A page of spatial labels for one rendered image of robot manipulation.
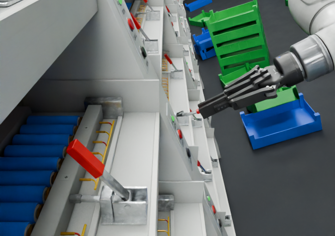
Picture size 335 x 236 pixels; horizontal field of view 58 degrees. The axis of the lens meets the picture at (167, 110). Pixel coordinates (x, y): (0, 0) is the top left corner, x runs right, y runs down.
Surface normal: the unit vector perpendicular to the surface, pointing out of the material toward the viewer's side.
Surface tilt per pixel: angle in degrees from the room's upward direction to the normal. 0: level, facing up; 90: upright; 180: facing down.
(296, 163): 0
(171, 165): 90
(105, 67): 90
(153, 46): 90
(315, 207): 0
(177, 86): 21
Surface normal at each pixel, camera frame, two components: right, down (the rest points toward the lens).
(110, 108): 0.00, 0.51
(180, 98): 0.00, -0.86
